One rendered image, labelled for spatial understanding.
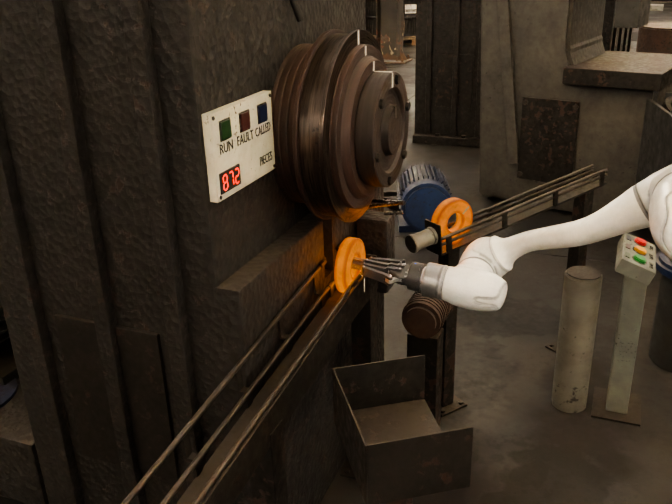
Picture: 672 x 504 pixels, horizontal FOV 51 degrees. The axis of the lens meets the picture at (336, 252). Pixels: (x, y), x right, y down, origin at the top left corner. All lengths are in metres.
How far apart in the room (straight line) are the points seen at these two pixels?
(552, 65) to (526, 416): 2.34
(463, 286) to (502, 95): 2.82
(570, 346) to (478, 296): 0.80
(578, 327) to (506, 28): 2.35
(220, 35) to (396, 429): 0.88
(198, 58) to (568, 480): 1.68
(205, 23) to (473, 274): 0.88
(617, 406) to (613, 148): 2.00
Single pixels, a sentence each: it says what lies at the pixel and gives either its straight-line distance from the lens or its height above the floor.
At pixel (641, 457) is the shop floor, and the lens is 2.57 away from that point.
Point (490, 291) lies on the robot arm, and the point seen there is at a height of 0.74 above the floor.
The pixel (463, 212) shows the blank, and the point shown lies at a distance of 2.34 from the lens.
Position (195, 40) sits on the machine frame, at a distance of 1.41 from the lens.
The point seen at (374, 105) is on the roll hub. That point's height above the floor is 1.20.
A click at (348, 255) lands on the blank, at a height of 0.79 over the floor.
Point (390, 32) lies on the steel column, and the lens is 10.72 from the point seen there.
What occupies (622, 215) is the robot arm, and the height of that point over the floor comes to 0.97.
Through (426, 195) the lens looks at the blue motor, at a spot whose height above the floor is 0.27.
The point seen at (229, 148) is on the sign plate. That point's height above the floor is 1.16.
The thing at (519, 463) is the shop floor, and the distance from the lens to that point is 2.44.
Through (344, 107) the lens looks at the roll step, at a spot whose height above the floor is 1.20.
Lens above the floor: 1.53
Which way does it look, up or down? 23 degrees down
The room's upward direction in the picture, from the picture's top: 2 degrees counter-clockwise
